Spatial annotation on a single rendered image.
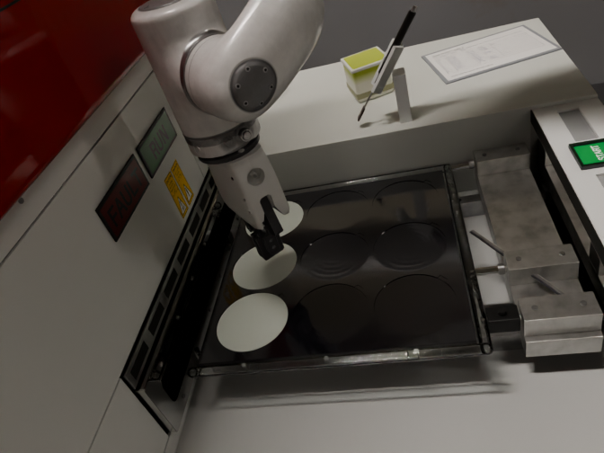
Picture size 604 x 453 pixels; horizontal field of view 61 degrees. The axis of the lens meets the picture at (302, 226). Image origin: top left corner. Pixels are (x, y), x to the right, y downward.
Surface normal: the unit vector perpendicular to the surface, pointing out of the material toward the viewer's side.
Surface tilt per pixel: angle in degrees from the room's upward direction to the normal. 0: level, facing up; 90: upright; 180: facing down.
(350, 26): 90
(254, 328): 0
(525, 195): 0
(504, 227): 0
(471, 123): 90
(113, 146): 90
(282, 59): 94
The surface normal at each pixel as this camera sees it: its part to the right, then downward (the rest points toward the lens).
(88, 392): 0.96, -0.14
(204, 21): 0.75, 0.23
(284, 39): 0.60, 0.25
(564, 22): -0.16, 0.65
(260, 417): -0.26, -0.76
